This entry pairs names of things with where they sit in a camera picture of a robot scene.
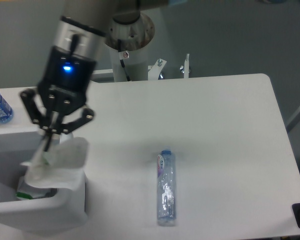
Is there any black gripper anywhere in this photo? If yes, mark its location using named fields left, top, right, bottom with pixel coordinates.
left=19, top=46, right=99, bottom=153

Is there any white paper wrapper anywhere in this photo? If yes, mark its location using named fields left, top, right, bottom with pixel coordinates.
left=22, top=137, right=89, bottom=191

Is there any clear plastic bottle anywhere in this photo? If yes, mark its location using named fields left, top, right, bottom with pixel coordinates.
left=156, top=147, right=177, bottom=227

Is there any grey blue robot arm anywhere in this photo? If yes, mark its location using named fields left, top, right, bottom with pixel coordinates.
left=20, top=0, right=176, bottom=151

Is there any white green trash in can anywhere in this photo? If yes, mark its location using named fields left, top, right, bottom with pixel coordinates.
left=15, top=176, right=58, bottom=200

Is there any white trash can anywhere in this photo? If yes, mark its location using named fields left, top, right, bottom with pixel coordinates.
left=0, top=127, right=88, bottom=232

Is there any white left table bracket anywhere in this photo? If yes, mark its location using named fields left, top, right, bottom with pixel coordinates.
left=91, top=69, right=114, bottom=83

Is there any white table bracket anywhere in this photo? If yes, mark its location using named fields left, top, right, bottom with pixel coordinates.
left=179, top=53, right=191, bottom=79
left=91, top=69, right=114, bottom=83

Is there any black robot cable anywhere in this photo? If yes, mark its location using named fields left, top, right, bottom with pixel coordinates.
left=117, top=39, right=132, bottom=82

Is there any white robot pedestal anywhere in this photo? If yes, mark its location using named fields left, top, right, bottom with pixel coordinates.
left=105, top=11, right=155, bottom=82

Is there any white right table bracket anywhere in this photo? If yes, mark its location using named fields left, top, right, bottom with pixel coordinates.
left=179, top=53, right=191, bottom=79

